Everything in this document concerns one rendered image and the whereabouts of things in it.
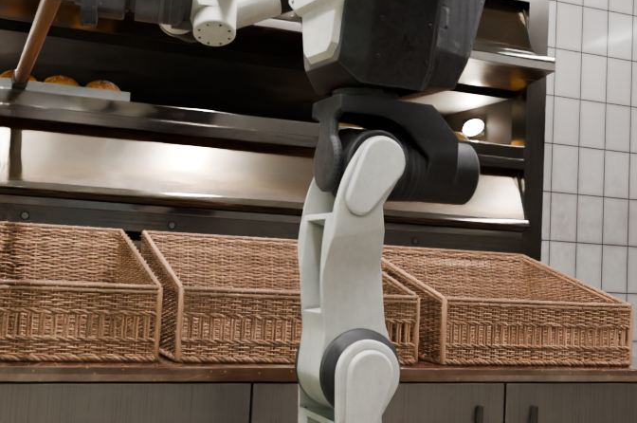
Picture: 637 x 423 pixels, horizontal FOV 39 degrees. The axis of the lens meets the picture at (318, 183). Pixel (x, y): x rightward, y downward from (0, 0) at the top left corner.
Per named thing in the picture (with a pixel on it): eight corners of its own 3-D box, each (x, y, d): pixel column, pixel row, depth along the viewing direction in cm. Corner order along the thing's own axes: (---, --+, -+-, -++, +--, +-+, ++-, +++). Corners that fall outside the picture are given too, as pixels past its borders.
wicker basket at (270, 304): (130, 340, 226) (137, 229, 228) (338, 343, 246) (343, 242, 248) (172, 363, 181) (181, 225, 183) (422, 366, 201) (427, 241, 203)
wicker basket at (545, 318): (348, 343, 247) (353, 242, 249) (519, 346, 269) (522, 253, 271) (440, 366, 202) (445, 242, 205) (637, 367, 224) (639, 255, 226)
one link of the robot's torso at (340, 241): (360, 403, 164) (379, 150, 169) (405, 420, 148) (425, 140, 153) (282, 401, 159) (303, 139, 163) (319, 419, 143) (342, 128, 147)
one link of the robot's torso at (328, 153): (445, 208, 171) (448, 115, 173) (482, 205, 159) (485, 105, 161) (308, 197, 161) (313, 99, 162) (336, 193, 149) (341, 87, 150)
